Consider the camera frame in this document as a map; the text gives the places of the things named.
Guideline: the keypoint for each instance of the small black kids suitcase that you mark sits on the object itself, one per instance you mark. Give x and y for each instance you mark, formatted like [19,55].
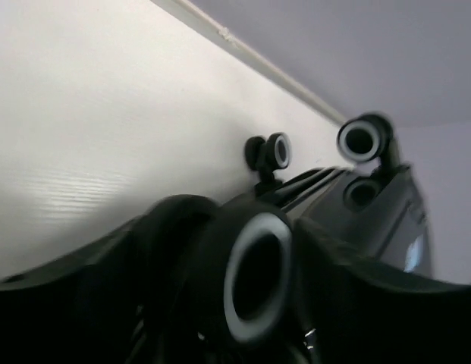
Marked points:
[230,283]

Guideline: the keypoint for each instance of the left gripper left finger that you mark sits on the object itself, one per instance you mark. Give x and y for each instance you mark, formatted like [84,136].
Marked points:
[94,304]

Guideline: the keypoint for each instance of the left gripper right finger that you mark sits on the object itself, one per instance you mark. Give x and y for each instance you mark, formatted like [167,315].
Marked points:
[365,311]

